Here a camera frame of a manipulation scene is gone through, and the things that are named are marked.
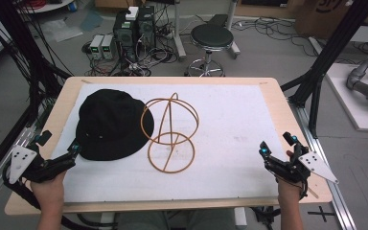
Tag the white box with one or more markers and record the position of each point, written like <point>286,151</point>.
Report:
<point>132,13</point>

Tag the person's right hand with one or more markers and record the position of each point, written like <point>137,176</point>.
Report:
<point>288,191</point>

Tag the black bucket hat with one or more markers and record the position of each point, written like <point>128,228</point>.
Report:
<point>111,126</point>

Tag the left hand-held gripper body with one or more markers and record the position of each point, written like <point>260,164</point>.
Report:
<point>28,166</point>

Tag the black metal frame post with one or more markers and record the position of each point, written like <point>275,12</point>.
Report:
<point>329,54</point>
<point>22,48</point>

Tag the white floor board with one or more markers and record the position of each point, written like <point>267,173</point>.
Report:
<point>354,105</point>

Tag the black computer tower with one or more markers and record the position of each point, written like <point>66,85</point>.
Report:
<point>124,35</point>
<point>146,27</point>

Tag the grey power supply unit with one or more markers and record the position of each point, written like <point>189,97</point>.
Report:
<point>96,47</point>
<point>107,47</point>

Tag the white desk leg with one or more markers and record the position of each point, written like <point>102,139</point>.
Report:
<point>180,28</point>

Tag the aluminium rail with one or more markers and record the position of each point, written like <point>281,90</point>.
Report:
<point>329,179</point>

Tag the person's left hand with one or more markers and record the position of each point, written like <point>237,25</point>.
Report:
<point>48,188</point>

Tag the black round stool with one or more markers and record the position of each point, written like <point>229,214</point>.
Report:
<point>211,36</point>

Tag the white table mat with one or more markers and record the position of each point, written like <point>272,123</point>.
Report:
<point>230,153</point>

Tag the brown cardboard box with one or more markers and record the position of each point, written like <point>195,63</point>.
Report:
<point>324,16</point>

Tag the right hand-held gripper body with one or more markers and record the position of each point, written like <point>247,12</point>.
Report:
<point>295,169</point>

